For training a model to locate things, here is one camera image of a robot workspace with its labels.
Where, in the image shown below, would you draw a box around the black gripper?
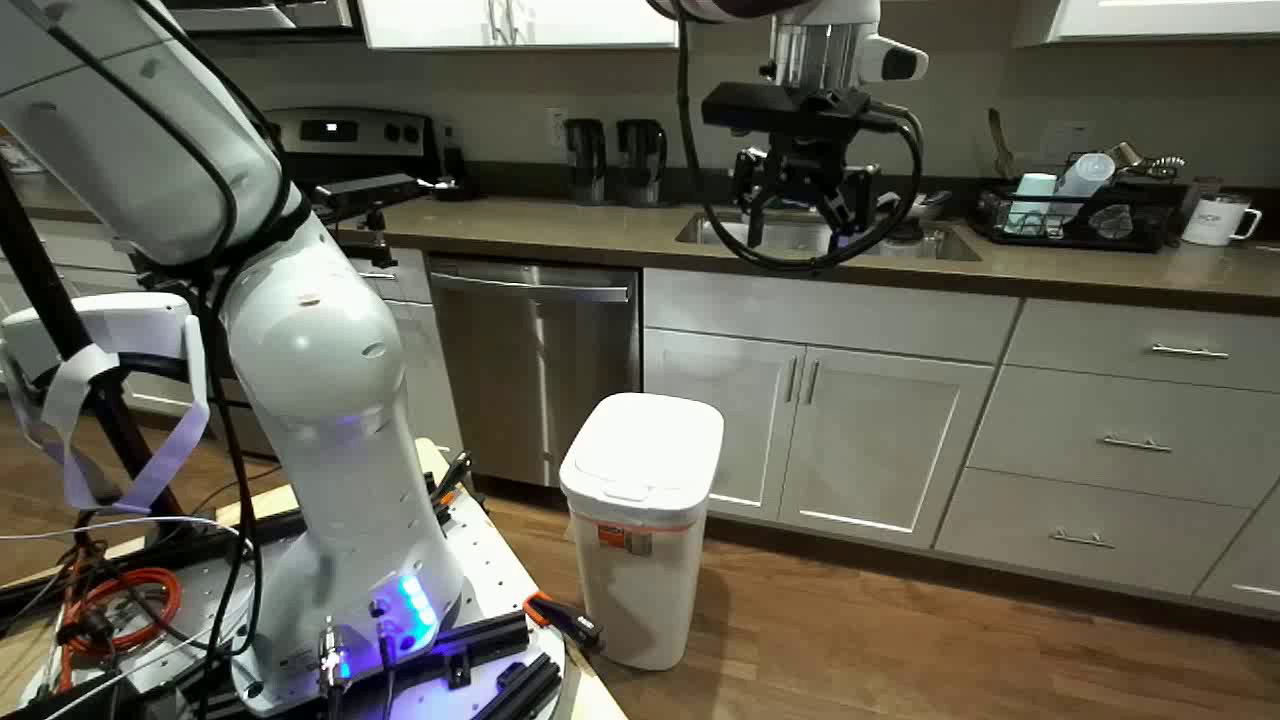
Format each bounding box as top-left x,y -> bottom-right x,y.
731,123 -> 887,256

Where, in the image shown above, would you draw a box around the white bin lid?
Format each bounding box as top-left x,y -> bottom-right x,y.
555,389 -> 728,514

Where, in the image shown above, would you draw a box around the white bin body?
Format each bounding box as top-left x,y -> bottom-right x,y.
566,475 -> 717,677

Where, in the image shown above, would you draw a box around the black coffee maker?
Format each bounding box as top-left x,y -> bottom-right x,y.
610,115 -> 674,212

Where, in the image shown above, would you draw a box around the pale blue plastic container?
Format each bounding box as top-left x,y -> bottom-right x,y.
1000,168 -> 1064,242

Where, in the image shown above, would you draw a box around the black countertop canister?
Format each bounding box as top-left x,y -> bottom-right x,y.
562,115 -> 611,208

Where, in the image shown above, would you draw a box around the white upper kitchen cabinets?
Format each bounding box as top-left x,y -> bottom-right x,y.
355,0 -> 1280,54

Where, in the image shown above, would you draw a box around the white kitchen cabinets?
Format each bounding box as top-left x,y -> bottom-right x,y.
355,0 -> 1280,54
355,247 -> 1280,623

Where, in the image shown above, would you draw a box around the white plastic container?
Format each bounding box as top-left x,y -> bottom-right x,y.
1054,146 -> 1126,202

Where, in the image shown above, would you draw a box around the brown kitchen countertop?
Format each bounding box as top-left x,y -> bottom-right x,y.
0,177 -> 1280,321

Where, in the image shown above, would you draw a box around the stainless steel dishwasher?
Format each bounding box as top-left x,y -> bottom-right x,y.
423,256 -> 650,491

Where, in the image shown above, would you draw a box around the white lower kitchen cabinets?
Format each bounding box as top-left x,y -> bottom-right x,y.
355,247 -> 1280,623

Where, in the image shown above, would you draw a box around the white mug with print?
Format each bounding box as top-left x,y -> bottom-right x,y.
1182,191 -> 1268,251

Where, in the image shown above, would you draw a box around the black stove range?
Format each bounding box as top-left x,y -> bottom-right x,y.
260,104 -> 453,202

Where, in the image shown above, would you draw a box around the robot mounting table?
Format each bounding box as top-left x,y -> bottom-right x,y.
0,435 -> 633,720

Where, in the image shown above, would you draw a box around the black clamp with orange tip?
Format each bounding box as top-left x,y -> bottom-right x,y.
524,586 -> 610,660

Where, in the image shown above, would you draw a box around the over-range microwave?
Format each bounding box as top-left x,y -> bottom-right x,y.
161,0 -> 365,41

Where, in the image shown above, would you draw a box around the black tripod pole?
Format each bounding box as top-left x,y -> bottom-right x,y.
0,168 -> 185,520

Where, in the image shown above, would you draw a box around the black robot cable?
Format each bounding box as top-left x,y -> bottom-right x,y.
674,7 -> 932,275

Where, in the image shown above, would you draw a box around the black wire dish rack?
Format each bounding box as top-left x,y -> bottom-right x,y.
978,163 -> 1199,256

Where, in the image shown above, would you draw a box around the black camera on mount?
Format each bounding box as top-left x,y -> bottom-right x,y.
310,168 -> 462,270

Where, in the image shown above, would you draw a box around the white headset strap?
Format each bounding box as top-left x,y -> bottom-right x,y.
0,286 -> 220,520

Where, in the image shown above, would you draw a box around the orange cable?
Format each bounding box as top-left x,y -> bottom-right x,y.
51,564 -> 189,672

